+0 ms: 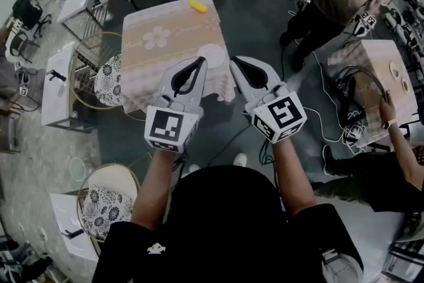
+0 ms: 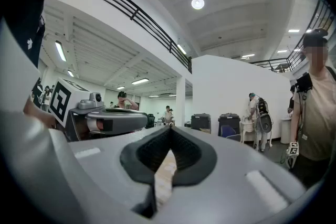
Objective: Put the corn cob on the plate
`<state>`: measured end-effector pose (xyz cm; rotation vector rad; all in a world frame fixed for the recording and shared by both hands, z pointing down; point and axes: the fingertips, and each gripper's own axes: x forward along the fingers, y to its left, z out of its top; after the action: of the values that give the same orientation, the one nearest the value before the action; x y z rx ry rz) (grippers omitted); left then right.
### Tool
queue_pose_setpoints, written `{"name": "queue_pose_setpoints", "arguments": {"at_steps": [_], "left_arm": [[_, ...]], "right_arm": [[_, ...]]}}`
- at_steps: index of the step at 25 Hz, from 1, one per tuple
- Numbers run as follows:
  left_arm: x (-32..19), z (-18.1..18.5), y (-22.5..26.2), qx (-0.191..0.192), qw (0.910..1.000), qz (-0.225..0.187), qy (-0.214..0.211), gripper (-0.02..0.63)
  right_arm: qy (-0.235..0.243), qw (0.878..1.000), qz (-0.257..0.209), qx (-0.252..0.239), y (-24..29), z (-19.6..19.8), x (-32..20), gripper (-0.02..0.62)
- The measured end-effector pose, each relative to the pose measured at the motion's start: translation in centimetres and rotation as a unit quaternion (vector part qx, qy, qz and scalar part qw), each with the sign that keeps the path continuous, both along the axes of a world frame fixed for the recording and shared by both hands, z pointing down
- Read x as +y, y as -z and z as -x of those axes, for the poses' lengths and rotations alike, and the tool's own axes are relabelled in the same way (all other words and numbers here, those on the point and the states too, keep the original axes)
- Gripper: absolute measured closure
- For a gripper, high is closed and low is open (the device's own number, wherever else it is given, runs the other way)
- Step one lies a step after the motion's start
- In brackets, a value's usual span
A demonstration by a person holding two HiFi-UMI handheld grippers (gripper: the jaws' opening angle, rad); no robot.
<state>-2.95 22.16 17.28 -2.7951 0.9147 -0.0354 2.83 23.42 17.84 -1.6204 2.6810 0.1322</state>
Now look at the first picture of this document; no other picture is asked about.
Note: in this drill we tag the person's white shoe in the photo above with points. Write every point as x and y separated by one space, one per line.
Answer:
240 159
194 168

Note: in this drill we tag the person's right forearm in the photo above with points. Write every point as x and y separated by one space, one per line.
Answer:
291 175

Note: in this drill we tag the black frame chair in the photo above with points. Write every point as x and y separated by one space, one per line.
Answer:
20 44

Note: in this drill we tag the table with beige checked cloth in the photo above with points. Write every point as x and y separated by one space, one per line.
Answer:
381 56

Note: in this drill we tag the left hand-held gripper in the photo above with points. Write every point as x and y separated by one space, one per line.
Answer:
165 124

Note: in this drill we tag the beige flower print tablecloth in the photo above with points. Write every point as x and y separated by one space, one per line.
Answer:
172 20

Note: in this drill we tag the white round plate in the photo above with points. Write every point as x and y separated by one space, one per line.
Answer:
216 54

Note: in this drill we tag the person's left forearm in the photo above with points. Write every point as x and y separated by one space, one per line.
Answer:
154 189

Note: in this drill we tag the person's black shirt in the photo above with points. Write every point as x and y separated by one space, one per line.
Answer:
225 225

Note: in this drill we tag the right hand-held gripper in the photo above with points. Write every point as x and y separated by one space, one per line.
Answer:
285 112

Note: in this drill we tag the yellow banana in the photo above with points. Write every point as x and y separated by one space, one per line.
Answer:
197 5

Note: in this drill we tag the grey shoulder pouch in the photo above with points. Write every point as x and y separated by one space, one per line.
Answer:
341 270

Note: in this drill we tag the clear round bowl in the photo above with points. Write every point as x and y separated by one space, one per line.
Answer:
77 169

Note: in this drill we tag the black office chair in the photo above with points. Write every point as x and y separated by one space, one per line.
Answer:
28 13

